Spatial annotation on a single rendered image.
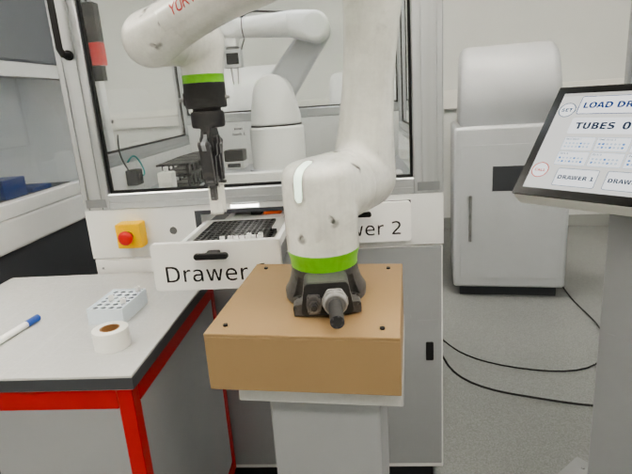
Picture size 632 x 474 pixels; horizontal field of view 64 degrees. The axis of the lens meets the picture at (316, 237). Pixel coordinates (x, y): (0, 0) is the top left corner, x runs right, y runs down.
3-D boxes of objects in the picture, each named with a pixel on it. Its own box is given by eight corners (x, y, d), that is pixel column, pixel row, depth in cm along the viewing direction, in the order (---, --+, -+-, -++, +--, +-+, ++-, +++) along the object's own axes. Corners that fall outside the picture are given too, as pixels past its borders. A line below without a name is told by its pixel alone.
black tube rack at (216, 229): (264, 265, 122) (261, 240, 121) (193, 268, 124) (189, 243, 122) (277, 240, 144) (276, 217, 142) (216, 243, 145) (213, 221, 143)
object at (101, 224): (443, 243, 142) (443, 192, 138) (93, 259, 151) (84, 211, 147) (408, 185, 233) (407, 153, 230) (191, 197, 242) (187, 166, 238)
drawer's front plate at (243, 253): (283, 286, 113) (278, 239, 110) (156, 292, 115) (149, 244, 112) (284, 283, 114) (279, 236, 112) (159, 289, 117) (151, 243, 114)
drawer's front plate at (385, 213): (411, 240, 141) (410, 201, 138) (307, 244, 143) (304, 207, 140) (410, 238, 142) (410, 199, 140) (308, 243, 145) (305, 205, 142)
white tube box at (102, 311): (124, 324, 113) (121, 308, 112) (88, 324, 114) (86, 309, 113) (148, 302, 125) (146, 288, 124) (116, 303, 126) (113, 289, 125)
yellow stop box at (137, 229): (141, 248, 144) (137, 224, 142) (117, 249, 144) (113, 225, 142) (149, 244, 148) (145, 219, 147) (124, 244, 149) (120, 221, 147)
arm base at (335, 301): (378, 337, 77) (377, 301, 75) (280, 343, 77) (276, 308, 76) (362, 274, 102) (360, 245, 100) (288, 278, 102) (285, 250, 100)
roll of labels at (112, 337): (91, 345, 104) (87, 326, 103) (126, 335, 108) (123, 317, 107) (98, 357, 98) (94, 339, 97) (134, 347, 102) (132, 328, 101)
